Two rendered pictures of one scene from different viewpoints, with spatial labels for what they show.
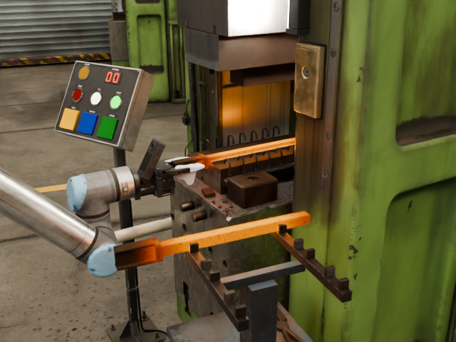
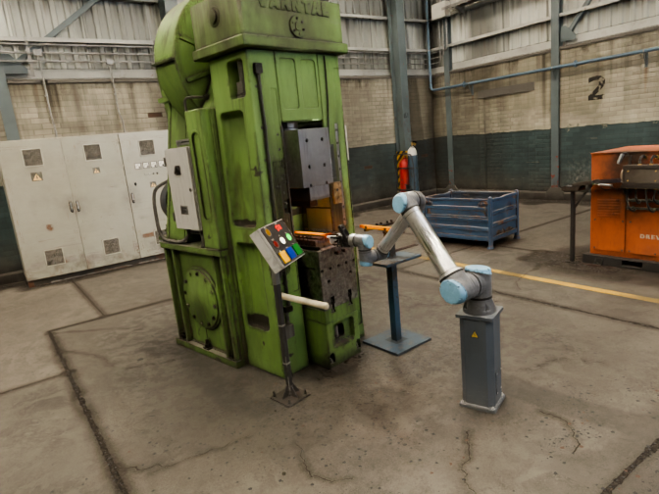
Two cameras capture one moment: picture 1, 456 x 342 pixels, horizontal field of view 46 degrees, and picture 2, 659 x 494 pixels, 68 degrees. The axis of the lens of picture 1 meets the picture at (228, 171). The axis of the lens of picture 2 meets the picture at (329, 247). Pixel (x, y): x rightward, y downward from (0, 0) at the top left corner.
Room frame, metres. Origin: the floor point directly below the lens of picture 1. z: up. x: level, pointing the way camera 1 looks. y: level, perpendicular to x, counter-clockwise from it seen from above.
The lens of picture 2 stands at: (2.38, 3.45, 1.67)
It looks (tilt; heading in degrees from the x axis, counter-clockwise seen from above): 12 degrees down; 255
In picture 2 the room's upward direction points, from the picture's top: 6 degrees counter-clockwise
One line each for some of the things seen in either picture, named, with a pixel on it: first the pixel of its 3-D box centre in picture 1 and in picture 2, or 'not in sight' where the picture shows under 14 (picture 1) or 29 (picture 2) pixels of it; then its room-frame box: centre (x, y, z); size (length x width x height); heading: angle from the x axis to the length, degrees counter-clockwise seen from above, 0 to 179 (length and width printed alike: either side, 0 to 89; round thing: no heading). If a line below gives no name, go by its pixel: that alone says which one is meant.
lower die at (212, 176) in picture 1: (262, 157); (305, 239); (1.60, -0.11, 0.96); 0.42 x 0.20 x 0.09; 120
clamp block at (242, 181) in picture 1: (252, 188); not in sight; (1.37, -0.07, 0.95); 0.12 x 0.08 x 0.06; 120
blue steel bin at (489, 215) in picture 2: not in sight; (469, 217); (-1.54, -2.91, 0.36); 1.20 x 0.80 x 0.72; 115
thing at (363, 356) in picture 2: not in sight; (341, 363); (1.48, 0.11, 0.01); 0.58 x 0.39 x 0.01; 30
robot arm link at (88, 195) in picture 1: (92, 191); (363, 241); (1.30, 0.36, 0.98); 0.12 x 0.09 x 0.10; 120
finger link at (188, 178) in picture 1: (190, 175); not in sight; (1.41, 0.11, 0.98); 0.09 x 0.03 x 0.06; 105
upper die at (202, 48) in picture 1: (264, 43); (299, 192); (1.60, -0.11, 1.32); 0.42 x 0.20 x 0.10; 120
